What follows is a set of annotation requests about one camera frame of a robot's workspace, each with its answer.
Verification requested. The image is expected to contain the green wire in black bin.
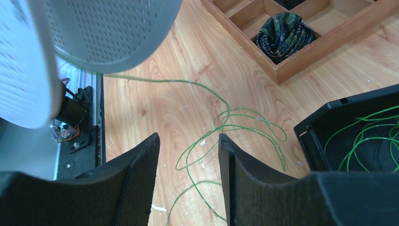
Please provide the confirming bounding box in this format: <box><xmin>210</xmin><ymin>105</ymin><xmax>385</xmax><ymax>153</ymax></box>
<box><xmin>324</xmin><ymin>105</ymin><xmax>399</xmax><ymax>174</ymax></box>

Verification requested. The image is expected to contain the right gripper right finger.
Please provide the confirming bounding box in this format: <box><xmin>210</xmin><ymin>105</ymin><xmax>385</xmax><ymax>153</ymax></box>
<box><xmin>218</xmin><ymin>134</ymin><xmax>399</xmax><ymax>226</ymax></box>

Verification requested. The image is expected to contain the wooden compartment tray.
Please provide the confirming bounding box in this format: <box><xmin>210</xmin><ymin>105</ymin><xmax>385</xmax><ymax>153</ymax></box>
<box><xmin>202</xmin><ymin>0</ymin><xmax>399</xmax><ymax>84</ymax></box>

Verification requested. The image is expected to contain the grey filament spool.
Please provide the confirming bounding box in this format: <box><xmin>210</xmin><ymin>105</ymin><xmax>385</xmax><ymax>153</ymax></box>
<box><xmin>0</xmin><ymin>0</ymin><xmax>182</xmax><ymax>129</ymax></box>

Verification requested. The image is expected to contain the dark cloth roll in tray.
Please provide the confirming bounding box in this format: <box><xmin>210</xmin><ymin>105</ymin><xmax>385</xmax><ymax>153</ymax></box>
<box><xmin>255</xmin><ymin>12</ymin><xmax>315</xmax><ymax>65</ymax></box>

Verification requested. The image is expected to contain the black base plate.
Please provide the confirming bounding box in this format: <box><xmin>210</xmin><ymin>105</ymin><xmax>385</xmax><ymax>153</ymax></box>
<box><xmin>54</xmin><ymin>86</ymin><xmax>104</xmax><ymax>180</ymax></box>

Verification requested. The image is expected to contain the black plastic bin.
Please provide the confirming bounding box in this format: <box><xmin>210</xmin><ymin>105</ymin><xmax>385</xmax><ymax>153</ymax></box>
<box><xmin>294</xmin><ymin>85</ymin><xmax>399</xmax><ymax>173</ymax></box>

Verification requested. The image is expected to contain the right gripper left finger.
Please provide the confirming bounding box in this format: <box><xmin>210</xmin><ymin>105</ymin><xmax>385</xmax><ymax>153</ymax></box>
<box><xmin>0</xmin><ymin>133</ymin><xmax>160</xmax><ymax>226</ymax></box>

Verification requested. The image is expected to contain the black item in tray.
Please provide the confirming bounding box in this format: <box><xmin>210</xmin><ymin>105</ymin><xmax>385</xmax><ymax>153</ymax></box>
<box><xmin>275</xmin><ymin>0</ymin><xmax>305</xmax><ymax>10</ymax></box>

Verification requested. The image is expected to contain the green wire coil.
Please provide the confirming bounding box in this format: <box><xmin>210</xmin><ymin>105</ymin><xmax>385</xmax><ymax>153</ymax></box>
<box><xmin>56</xmin><ymin>53</ymin><xmax>288</xmax><ymax>226</ymax></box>

